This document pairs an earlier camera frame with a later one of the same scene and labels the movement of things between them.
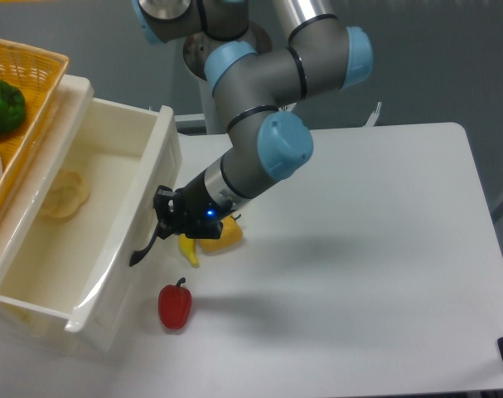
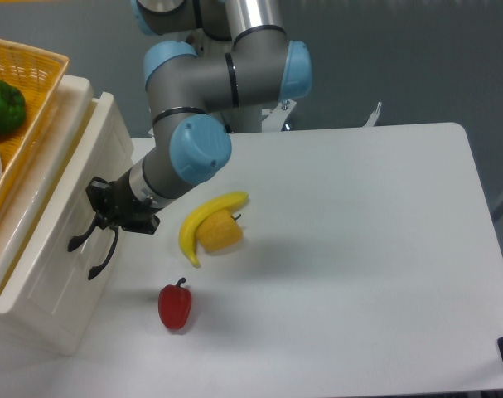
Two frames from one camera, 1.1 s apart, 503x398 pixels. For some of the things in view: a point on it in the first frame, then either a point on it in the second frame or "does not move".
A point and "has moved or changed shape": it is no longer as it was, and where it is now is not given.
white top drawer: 61,250 has moved or changed shape
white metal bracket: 373,117 does not move
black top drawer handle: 137,255 → 78,240
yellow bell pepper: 230,236 does not move
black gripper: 198,213 → 116,205
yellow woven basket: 38,74 does not move
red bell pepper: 175,304 does not move
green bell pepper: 5,107 does not move
